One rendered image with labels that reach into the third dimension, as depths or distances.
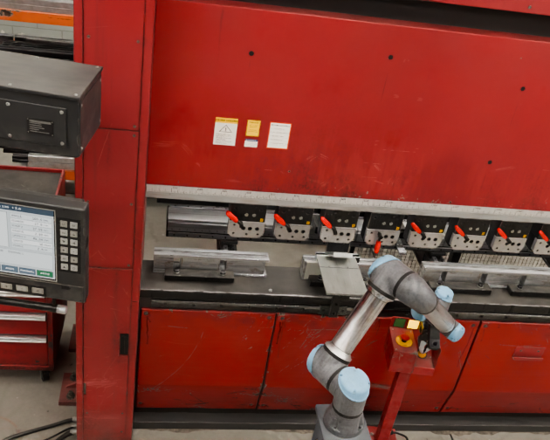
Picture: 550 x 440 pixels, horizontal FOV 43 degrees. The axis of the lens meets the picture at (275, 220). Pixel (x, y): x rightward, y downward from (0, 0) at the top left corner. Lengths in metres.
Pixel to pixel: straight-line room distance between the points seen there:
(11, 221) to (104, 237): 0.57
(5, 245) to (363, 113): 1.40
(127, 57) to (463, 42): 1.24
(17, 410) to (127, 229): 1.35
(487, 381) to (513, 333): 0.32
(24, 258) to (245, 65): 1.04
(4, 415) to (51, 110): 2.01
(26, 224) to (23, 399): 1.68
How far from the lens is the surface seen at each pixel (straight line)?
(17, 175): 3.57
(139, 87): 2.43
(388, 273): 2.54
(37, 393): 3.80
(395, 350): 3.08
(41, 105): 2.05
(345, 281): 3.00
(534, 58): 2.92
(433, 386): 3.65
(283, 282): 3.13
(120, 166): 2.57
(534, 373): 3.81
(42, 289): 2.36
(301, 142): 2.78
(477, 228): 3.22
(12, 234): 2.27
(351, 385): 2.55
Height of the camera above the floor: 2.75
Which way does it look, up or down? 32 degrees down
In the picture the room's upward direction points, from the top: 10 degrees clockwise
